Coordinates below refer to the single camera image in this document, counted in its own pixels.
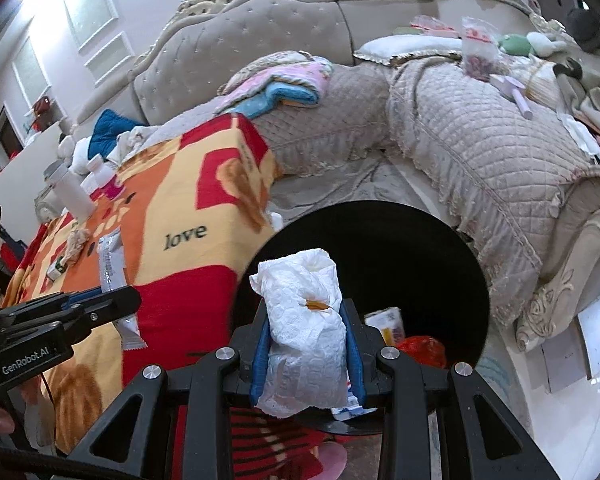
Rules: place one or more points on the blue garment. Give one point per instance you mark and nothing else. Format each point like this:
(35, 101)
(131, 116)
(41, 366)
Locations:
(115, 132)

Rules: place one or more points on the black trash bin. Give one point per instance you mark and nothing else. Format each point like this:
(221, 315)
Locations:
(405, 260)

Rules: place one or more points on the beige tufted sofa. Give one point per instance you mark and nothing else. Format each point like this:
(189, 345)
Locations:
(260, 30)

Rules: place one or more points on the red orange printed blanket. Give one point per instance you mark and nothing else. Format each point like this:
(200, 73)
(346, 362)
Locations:
(180, 310)

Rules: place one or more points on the white tissue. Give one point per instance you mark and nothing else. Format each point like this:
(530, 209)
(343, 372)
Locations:
(305, 340)

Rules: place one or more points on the pink slipper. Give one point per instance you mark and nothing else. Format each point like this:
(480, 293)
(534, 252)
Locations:
(334, 462)

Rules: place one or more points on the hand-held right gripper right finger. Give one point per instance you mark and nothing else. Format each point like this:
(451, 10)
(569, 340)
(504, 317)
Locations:
(355, 355)

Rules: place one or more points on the clear plastic bag red print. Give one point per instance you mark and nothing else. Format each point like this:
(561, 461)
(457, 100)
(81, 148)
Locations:
(477, 50)

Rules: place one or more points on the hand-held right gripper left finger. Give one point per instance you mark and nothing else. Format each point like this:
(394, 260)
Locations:
(260, 360)

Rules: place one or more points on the black hat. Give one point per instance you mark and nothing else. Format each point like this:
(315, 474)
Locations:
(586, 27)

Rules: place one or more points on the lilac hair brush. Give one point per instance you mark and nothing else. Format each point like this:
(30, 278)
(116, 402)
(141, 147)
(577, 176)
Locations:
(512, 92)

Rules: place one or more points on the white cloth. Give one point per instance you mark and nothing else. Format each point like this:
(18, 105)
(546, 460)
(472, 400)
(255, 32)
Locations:
(75, 155)

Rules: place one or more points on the beige quilted sofa cover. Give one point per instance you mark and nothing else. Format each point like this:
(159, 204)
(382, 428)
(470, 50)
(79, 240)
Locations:
(480, 150)

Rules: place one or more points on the folded blue towel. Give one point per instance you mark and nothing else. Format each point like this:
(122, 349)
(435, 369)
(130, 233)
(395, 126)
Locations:
(285, 97)

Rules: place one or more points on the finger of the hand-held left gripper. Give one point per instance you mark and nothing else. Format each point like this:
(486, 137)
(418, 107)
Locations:
(105, 310)
(82, 296)

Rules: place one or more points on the beige garment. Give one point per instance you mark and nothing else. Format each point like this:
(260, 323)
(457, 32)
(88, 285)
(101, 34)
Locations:
(132, 145)

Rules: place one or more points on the pile of clothes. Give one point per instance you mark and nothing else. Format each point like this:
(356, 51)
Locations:
(592, 100)

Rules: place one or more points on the silver foil wrapper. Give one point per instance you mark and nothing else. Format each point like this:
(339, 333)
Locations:
(111, 265)

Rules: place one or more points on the white medicine box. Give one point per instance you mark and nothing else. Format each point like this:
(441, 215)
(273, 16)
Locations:
(350, 410)

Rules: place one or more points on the white pillow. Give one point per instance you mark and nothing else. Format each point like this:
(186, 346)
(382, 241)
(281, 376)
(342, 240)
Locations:
(405, 47)

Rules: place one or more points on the small green white box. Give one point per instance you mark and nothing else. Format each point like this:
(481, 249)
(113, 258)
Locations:
(56, 267)

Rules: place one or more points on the crumpled beige tissue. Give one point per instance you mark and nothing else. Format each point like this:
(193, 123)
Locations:
(76, 245)

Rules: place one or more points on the white bottle pink label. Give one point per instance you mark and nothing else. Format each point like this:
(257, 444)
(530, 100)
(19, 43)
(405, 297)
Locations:
(102, 180)

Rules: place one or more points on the folded pink blanket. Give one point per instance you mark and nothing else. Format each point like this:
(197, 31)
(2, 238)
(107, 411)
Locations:
(280, 72)

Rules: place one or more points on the green plush toy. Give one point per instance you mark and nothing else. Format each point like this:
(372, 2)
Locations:
(517, 44)

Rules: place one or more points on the blue yellow medicine box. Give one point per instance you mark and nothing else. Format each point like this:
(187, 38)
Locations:
(386, 325)

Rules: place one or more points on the beige thermos bottle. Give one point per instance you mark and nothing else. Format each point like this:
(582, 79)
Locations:
(72, 192)

